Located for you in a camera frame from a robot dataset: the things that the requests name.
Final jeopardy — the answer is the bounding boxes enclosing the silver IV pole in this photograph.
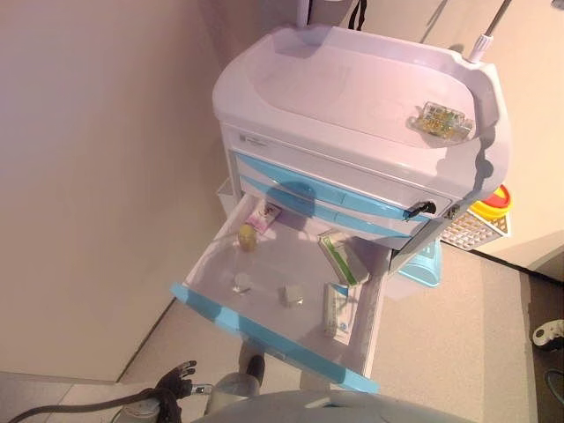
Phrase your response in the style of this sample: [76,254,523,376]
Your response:
[469,0,512,65]

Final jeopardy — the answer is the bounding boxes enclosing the dark teal ring object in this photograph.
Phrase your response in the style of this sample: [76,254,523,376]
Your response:
[544,367,564,409]

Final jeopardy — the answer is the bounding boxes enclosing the small clear cup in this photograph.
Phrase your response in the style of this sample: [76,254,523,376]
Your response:
[231,272,253,294]

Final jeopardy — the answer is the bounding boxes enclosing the yellow medicine bottle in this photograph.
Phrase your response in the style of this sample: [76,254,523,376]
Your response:
[236,223,259,253]

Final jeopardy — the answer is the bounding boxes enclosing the blue fronted cart drawer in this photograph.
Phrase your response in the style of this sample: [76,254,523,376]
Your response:
[169,193,393,394]

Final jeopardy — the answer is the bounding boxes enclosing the yellow red-lidded sharps container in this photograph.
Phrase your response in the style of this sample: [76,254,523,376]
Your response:
[466,184,517,221]

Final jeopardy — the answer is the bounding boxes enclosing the white perforated side basket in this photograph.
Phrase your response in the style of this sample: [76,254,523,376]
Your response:
[440,206,515,253]

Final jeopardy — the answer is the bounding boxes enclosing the blue lidded waste bin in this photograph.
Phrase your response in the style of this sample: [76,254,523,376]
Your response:
[397,240,444,290]

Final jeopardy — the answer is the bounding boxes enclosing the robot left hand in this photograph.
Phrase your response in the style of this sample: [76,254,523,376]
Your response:
[155,359,214,401]

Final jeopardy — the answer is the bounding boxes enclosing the thick black wrist cable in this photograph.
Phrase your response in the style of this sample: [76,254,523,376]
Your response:
[8,386,184,423]

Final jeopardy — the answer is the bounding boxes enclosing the black hanging strap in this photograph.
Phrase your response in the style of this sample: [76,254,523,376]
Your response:
[347,0,367,31]

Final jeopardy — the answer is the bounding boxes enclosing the small white box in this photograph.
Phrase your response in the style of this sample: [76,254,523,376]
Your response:
[279,284,305,308]

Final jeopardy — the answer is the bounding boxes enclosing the translucent white side bin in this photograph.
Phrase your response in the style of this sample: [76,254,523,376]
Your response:
[214,177,239,215]

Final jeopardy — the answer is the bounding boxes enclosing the pink medicine box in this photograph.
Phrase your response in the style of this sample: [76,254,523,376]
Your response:
[245,200,283,233]

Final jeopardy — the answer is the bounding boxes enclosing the grey robot torso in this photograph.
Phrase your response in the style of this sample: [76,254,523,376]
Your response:
[204,390,479,423]

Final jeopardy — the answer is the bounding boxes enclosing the white blue medical cart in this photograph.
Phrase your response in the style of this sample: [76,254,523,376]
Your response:
[211,24,512,380]

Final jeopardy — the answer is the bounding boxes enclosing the green white medicine box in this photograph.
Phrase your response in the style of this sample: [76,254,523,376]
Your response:
[317,228,370,287]

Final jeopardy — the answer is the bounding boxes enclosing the white box blue logo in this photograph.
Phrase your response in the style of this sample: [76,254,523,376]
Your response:
[323,281,360,345]

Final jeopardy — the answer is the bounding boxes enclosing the clear pill organizer yellow pills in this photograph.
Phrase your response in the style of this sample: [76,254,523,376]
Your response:
[405,100,475,143]

